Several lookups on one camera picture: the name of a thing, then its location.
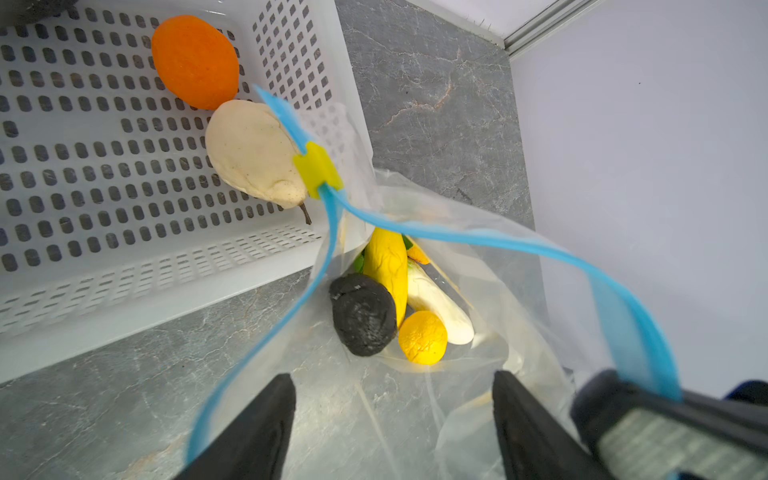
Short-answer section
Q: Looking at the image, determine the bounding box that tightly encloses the yellow toy lemon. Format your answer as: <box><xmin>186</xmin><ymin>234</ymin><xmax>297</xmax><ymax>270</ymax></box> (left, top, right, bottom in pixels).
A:
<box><xmin>398</xmin><ymin>310</ymin><xmax>448</xmax><ymax>366</ymax></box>

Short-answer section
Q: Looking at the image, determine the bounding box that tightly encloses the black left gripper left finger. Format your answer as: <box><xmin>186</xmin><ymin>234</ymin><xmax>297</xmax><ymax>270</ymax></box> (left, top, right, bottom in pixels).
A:
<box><xmin>177</xmin><ymin>373</ymin><xmax>297</xmax><ymax>480</ymax></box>

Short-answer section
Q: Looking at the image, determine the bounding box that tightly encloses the orange toy fruit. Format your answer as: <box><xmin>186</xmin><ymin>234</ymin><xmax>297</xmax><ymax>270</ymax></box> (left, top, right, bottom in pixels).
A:
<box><xmin>151</xmin><ymin>15</ymin><xmax>239</xmax><ymax>110</ymax></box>

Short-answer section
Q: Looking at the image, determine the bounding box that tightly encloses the clear zip top bag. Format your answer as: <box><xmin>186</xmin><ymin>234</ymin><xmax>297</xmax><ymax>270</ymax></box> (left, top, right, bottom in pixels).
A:
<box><xmin>185</xmin><ymin>93</ymin><xmax>682</xmax><ymax>479</ymax></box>

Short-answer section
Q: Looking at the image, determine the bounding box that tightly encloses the white perforated plastic basket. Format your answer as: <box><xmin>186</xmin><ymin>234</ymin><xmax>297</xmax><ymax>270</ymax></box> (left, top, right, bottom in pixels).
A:
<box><xmin>1</xmin><ymin>1</ymin><xmax>366</xmax><ymax>381</ymax></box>

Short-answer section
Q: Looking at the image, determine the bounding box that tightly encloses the aluminium frame corner post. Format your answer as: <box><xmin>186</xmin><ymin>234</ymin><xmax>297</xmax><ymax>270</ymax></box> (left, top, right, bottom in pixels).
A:
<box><xmin>504</xmin><ymin>0</ymin><xmax>602</xmax><ymax>60</ymax></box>

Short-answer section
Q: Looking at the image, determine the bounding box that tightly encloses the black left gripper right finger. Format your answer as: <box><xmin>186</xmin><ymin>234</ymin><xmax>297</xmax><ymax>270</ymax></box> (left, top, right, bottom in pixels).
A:
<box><xmin>492</xmin><ymin>370</ymin><xmax>611</xmax><ymax>479</ymax></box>

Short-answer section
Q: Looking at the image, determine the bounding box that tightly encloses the beige toy garlic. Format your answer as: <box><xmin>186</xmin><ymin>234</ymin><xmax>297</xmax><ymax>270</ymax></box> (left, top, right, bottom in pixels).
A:
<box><xmin>205</xmin><ymin>100</ymin><xmax>312</xmax><ymax>225</ymax></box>

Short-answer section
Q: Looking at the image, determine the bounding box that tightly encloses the yellow red toy peach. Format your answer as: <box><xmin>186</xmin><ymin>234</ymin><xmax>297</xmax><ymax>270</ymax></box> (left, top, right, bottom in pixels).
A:
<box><xmin>404</xmin><ymin>237</ymin><xmax>430</xmax><ymax>265</ymax></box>

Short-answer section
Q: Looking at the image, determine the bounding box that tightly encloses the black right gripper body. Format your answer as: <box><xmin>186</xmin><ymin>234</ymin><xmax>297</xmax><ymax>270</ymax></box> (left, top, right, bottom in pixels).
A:
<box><xmin>571</xmin><ymin>370</ymin><xmax>767</xmax><ymax>479</ymax></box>

